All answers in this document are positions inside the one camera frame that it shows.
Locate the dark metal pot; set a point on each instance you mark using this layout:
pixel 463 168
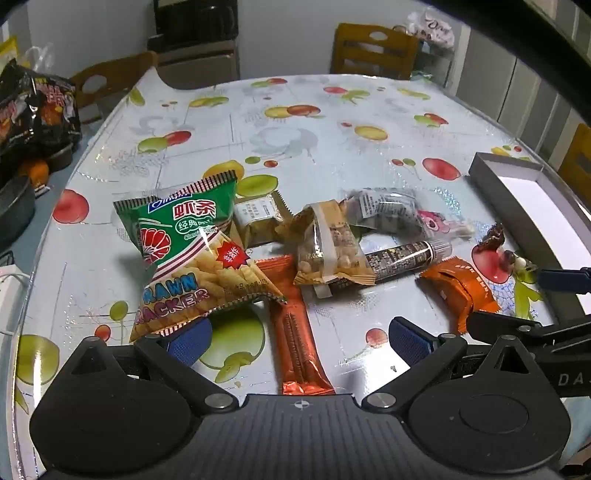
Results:
pixel 14 212

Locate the long orange wafer bar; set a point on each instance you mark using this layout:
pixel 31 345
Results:
pixel 295 341

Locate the small clear candy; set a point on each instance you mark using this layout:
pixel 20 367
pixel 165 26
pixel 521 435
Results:
pixel 519 265

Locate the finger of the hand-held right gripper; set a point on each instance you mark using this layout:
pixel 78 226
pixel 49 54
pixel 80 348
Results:
pixel 556 279
pixel 503 326

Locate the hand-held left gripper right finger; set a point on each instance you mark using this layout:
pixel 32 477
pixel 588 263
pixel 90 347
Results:
pixel 408 340

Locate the orange fruit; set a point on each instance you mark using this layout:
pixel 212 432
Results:
pixel 37 171

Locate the black tea bar machine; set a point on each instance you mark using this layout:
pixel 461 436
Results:
pixel 194 27

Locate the green prawn cracker bag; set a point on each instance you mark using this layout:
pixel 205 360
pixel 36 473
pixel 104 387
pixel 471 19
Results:
pixel 184 240

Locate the small beige cake packet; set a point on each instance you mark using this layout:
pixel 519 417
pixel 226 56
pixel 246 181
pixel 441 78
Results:
pixel 258 217

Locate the wooden chair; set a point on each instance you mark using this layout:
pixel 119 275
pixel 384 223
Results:
pixel 579 157
pixel 115 69
pixel 369 50

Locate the brown wrapped candy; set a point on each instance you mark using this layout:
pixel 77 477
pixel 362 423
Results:
pixel 491 237

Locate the black noodle multipack bag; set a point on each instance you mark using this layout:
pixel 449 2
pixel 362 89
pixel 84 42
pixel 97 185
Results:
pixel 37 110

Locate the clear tan nut packet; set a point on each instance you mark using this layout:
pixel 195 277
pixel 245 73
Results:
pixel 328 249

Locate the clear plastic bag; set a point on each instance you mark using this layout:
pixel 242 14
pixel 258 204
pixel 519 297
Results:
pixel 46 57

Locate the fruit printed tablecloth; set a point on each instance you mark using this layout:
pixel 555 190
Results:
pixel 323 138

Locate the white printed plastic bag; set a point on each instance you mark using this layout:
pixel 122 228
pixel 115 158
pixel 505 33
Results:
pixel 431 27

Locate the black tube snack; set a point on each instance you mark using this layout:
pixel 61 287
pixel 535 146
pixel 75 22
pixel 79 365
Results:
pixel 401 258

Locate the grey cardboard box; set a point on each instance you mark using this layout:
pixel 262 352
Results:
pixel 521 187

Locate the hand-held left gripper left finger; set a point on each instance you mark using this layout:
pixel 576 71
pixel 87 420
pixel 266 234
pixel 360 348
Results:
pixel 189 342

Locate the clear packet pink candy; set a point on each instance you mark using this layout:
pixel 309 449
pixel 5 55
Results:
pixel 392 207

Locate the orange snack packet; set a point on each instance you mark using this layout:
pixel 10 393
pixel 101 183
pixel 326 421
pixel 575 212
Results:
pixel 457 286

